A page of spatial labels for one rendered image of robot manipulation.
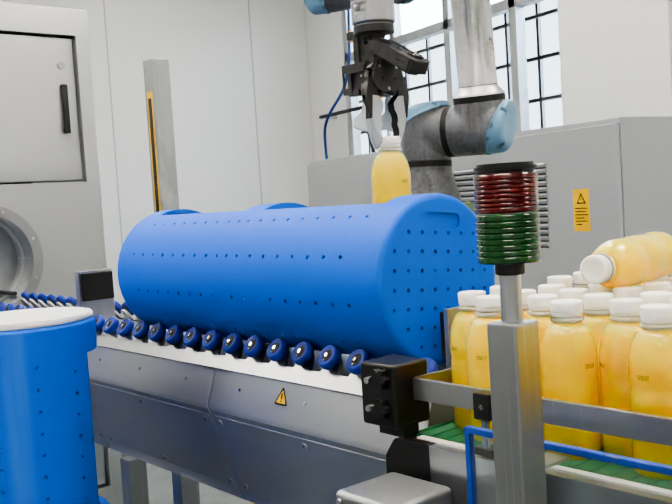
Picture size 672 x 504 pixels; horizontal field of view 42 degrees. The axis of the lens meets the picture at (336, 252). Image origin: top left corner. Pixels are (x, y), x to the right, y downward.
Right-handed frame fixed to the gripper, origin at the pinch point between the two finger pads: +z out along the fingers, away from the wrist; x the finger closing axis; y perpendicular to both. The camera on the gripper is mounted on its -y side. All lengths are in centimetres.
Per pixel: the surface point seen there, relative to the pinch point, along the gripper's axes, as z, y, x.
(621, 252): 18.7, -45.2, 2.2
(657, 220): 24, 45, -168
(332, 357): 36.2, 4.9, 11.8
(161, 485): 134, 243, -81
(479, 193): 9, -53, 40
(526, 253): 15, -57, 38
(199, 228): 13.7, 46.0, 10.7
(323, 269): 20.7, 2.3, 14.7
